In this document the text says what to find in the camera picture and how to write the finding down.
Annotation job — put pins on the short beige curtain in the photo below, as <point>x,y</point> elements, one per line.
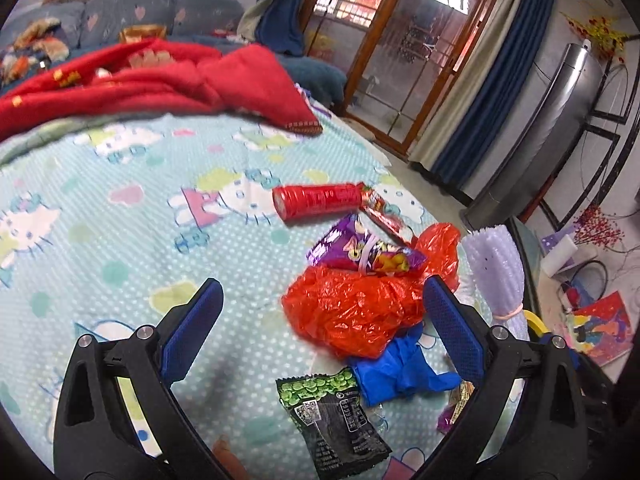
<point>250,20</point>

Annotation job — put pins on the long blue curtain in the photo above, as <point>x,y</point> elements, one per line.
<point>505,85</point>

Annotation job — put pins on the black and green snack packet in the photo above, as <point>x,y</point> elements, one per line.
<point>330,420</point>

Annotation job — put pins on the white foam box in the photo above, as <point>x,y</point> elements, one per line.
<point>565,255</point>

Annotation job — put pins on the blue grey sofa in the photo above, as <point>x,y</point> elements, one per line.
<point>125,15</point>

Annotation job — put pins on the long beige curtain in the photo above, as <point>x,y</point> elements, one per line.
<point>470,75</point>

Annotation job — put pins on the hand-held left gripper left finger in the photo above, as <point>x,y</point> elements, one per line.
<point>195,330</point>

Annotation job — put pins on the red cylindrical tube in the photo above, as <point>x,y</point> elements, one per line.
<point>315,201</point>

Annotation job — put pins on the red berry branch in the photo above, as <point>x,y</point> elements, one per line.
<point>597,225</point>

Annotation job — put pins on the purple snack packet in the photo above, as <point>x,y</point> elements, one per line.
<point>360,250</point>

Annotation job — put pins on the small colourful wrapper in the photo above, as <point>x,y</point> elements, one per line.
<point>448,410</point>

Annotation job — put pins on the yellow rimmed bin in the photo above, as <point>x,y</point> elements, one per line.
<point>535,322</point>

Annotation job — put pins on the wooden framed glass door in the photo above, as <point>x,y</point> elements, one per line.
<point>400,45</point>

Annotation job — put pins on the colourful picture book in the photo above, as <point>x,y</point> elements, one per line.
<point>600,325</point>

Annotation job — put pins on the orange packet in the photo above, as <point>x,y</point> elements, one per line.
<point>142,33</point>

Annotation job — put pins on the red blanket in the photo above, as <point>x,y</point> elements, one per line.
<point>150,80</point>

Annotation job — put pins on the grey tower air conditioner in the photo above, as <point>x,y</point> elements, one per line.
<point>540,135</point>

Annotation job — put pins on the red plastic bag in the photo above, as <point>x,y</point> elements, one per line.
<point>350,305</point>

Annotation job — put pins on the cartoon cat printed blanket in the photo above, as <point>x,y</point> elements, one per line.
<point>125,220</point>

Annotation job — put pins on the red snack wrapper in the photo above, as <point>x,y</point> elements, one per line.
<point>382,212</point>

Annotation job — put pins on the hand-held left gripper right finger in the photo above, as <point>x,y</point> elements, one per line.
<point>452,325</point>

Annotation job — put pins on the yellow artificial flowers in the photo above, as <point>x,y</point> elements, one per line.
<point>600,30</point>

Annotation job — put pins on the short blue curtain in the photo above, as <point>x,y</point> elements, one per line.
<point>280,5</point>

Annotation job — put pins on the pile of colourful clothes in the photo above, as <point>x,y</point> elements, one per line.
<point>35,45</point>

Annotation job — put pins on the blue plastic glove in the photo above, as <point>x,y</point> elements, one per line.
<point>395,370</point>

